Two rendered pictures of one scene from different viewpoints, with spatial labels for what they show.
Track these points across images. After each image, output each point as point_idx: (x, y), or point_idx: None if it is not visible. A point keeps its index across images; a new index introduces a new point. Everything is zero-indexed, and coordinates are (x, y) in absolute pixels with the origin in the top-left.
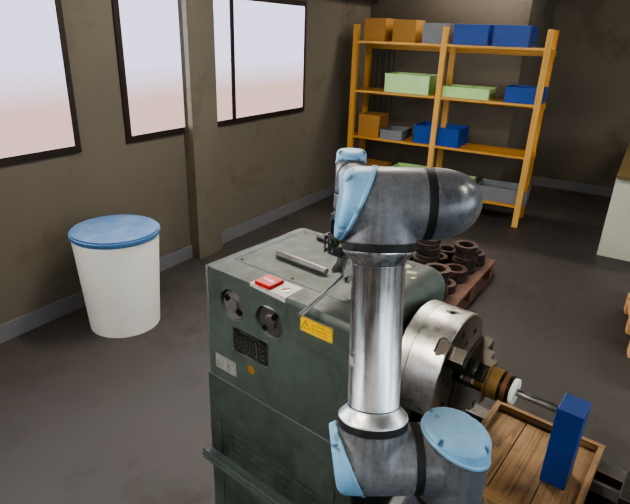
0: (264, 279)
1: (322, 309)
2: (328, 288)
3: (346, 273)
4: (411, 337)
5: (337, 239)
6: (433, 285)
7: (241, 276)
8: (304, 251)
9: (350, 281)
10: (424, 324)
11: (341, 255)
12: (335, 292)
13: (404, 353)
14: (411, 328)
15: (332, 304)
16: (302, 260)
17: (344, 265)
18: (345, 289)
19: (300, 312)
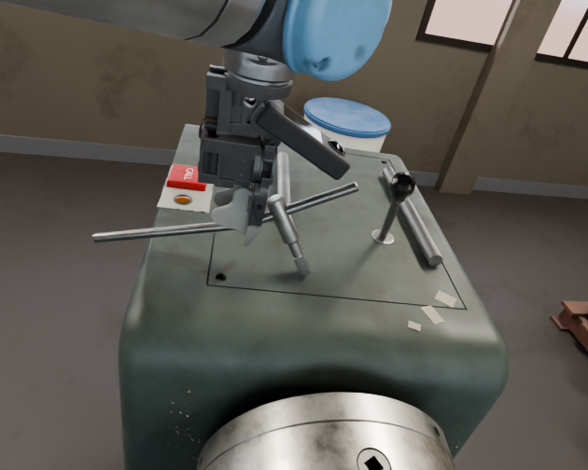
0: (185, 170)
1: (153, 255)
2: (183, 227)
3: (220, 218)
4: (245, 432)
5: (206, 131)
6: (454, 372)
7: (184, 154)
8: (329, 177)
9: (245, 242)
10: (285, 432)
11: (198, 170)
12: (232, 249)
13: (217, 448)
14: (262, 415)
15: (184, 260)
16: (281, 179)
17: (248, 205)
18: (258, 255)
19: (97, 233)
